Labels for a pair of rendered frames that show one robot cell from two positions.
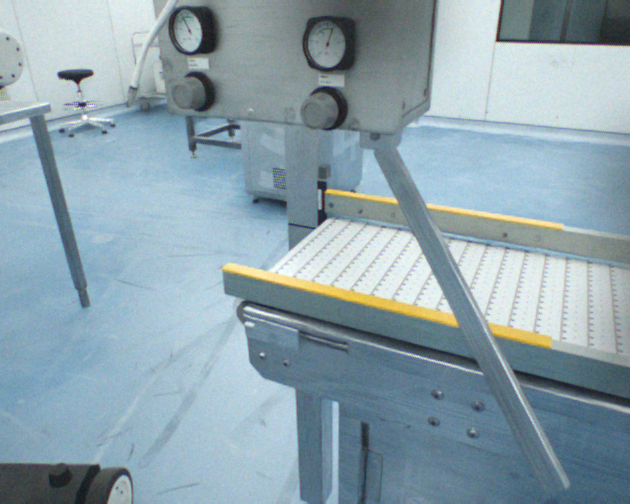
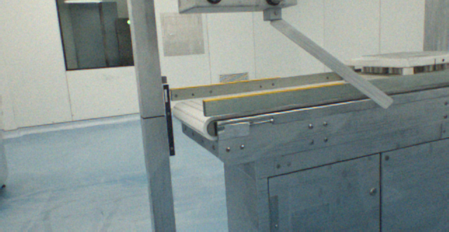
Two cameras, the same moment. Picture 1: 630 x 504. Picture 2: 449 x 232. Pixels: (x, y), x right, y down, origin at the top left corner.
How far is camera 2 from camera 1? 0.61 m
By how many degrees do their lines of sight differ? 48
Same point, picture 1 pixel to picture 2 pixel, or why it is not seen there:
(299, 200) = (151, 100)
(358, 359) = (278, 125)
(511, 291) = not seen: hidden behind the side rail
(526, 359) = (337, 92)
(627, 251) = (302, 80)
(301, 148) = (150, 67)
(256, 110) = (243, 1)
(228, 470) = not seen: outside the picture
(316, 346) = (257, 127)
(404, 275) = not seen: hidden behind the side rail
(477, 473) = (317, 176)
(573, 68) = (119, 80)
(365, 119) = not seen: outside the picture
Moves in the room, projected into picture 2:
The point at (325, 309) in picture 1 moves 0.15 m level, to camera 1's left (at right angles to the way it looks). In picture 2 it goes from (262, 102) to (213, 116)
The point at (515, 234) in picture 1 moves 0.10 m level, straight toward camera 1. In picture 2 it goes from (264, 85) to (284, 87)
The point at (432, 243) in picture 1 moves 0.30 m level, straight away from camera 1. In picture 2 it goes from (312, 45) to (229, 50)
